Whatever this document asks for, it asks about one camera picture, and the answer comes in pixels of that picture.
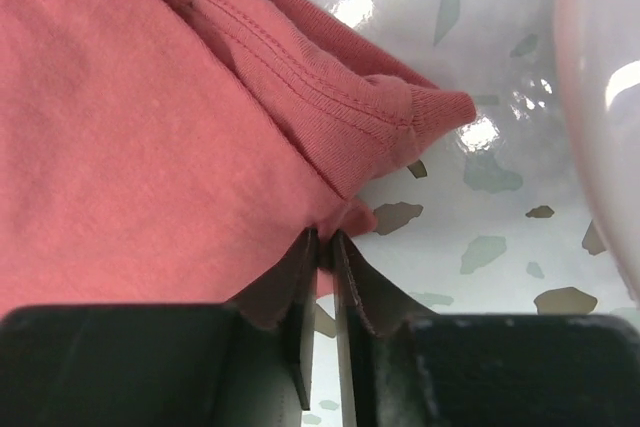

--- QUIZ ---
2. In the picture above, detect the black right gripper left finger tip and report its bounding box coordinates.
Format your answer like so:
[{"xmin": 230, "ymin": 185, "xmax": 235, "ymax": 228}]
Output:
[{"xmin": 1, "ymin": 231, "xmax": 319, "ymax": 426}]

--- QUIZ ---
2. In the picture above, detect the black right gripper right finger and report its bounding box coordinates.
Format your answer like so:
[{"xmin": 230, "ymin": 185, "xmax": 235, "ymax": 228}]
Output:
[{"xmin": 330, "ymin": 233, "xmax": 639, "ymax": 426}]

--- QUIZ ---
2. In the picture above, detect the red t-shirt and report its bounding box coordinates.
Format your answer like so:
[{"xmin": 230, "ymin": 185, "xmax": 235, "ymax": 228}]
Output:
[{"xmin": 1, "ymin": 0, "xmax": 476, "ymax": 312}]

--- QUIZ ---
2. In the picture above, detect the white perforated plastic basket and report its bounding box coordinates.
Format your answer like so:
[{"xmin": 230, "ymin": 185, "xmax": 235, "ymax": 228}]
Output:
[{"xmin": 554, "ymin": 0, "xmax": 639, "ymax": 300}]

